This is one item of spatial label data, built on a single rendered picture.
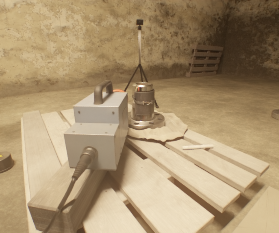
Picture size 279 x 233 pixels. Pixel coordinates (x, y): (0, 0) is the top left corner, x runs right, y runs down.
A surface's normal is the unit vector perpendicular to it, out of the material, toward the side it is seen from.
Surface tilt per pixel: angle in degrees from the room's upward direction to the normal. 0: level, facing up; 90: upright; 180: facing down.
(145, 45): 90
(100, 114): 90
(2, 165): 90
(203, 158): 0
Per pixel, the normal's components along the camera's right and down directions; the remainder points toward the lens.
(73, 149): -0.06, 0.34
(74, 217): 0.99, 0.05
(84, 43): 0.57, 0.28
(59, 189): 0.00, -0.94
